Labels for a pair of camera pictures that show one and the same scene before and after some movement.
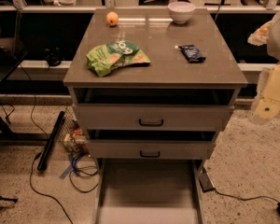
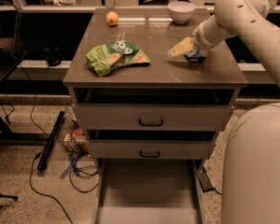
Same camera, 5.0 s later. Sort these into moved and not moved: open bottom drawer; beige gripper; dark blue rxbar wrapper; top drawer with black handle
Moved: beige gripper
Not moved: dark blue rxbar wrapper; open bottom drawer; top drawer with black handle
